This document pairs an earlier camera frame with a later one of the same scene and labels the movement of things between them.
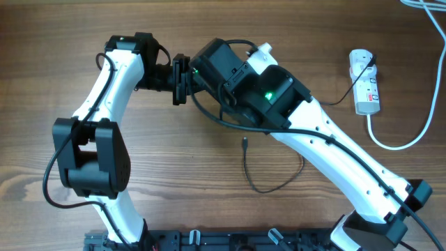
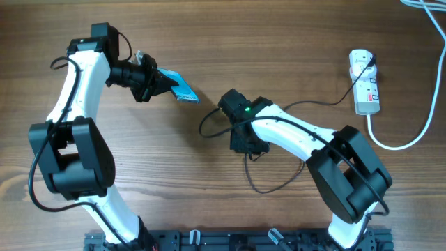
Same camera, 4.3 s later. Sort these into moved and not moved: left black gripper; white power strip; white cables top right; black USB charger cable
Moved: left black gripper
Not moved: black USB charger cable; white power strip; white cables top right
